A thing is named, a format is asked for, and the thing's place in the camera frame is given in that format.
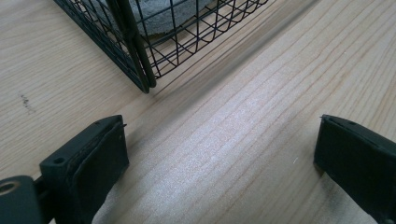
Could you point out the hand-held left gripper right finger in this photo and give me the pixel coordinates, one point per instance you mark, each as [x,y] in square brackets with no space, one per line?
[358,165]

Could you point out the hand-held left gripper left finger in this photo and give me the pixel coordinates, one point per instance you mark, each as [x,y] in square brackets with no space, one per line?
[87,171]

